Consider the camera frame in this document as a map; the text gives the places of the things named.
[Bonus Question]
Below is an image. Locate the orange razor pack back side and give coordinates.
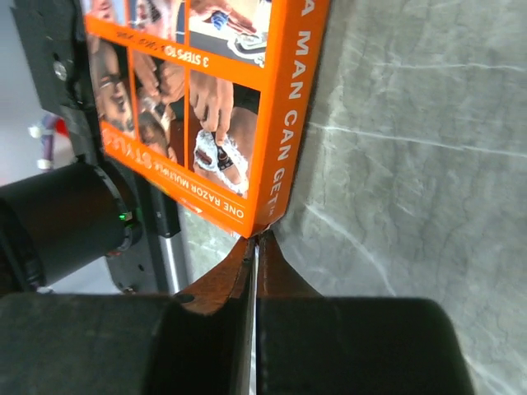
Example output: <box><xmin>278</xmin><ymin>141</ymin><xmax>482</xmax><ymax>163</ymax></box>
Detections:
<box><xmin>82</xmin><ymin>1</ymin><xmax>329</xmax><ymax>238</ymax></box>

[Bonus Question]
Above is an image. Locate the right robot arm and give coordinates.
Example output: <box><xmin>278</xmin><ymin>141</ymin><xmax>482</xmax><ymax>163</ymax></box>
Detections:
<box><xmin>1</xmin><ymin>163</ymin><xmax>474</xmax><ymax>394</ymax></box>

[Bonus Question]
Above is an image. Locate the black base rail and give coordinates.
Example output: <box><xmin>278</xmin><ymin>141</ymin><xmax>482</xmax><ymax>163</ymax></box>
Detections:
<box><xmin>1</xmin><ymin>1</ymin><xmax>188</xmax><ymax>294</ymax></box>

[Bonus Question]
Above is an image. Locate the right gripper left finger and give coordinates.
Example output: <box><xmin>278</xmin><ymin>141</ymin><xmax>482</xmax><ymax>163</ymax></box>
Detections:
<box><xmin>1</xmin><ymin>239</ymin><xmax>255</xmax><ymax>394</ymax></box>

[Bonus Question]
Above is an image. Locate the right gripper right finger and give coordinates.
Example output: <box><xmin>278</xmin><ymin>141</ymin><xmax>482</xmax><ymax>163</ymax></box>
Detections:
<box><xmin>255</xmin><ymin>232</ymin><xmax>474</xmax><ymax>394</ymax></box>

